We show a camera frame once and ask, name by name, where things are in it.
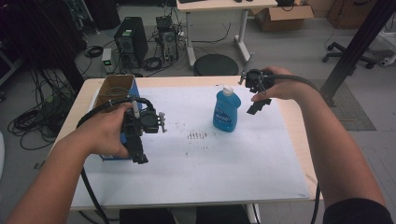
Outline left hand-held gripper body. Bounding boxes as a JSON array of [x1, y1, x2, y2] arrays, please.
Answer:
[[120, 96, 168, 150]]

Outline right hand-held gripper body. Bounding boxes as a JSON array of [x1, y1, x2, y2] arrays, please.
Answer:
[[237, 68, 276, 95]]

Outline blue dish soap bottle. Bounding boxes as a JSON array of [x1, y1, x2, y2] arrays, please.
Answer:
[[212, 84, 242, 133]]

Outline blue cardboard box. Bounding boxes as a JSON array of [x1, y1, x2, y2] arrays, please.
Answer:
[[92, 74, 144, 161]]

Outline person's right hand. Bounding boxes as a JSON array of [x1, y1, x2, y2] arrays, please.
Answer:
[[250, 65, 310, 103]]

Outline person's left hand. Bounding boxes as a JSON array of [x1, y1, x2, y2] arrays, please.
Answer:
[[75, 102, 134, 160]]

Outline round black stool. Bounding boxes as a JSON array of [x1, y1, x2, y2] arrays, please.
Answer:
[[192, 53, 240, 77]]

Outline wooden table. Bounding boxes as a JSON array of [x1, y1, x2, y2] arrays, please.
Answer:
[[50, 75, 324, 213]]

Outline open brown cardboard box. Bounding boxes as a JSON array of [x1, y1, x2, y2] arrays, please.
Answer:
[[249, 4, 315, 34]]

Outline small white power unit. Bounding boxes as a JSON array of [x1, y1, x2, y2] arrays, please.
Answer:
[[101, 47, 114, 75]]

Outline black computer tower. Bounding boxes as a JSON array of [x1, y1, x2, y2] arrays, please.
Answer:
[[113, 16, 149, 69]]

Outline person's dark trousers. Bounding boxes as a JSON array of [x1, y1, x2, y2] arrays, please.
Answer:
[[119, 204, 251, 224]]

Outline open computer tower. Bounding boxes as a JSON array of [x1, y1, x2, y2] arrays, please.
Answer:
[[154, 15, 180, 63]]

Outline white desk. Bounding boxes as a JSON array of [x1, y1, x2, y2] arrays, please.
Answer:
[[176, 0, 278, 69]]

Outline grey floor mat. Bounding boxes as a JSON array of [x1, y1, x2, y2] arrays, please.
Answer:
[[310, 78, 377, 132]]

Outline black office chair base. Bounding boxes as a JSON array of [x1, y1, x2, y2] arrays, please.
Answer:
[[321, 41, 378, 70]]

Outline closed brown cardboard box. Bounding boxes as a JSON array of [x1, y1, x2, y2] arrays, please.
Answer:
[[326, 0, 379, 31]]

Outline black curtain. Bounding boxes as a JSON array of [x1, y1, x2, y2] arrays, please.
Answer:
[[0, 0, 89, 92]]

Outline person's black sleeve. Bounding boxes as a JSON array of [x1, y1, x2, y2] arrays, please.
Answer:
[[322, 197, 396, 224]]

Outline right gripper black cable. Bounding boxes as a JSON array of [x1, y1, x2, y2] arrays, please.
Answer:
[[270, 74, 322, 224]]

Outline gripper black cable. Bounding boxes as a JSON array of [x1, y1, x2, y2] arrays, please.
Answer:
[[76, 96, 156, 224], [270, 74, 322, 224]]

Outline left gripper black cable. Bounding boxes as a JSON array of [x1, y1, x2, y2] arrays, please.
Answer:
[[76, 96, 156, 224]]

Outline coiled black cable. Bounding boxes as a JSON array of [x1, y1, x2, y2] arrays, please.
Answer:
[[83, 45, 105, 59], [142, 56, 163, 72]]

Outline bundle of black floor cables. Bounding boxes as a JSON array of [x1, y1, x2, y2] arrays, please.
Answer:
[[7, 66, 80, 151]]

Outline black metal post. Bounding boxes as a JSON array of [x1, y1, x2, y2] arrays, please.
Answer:
[[319, 0, 396, 107]]

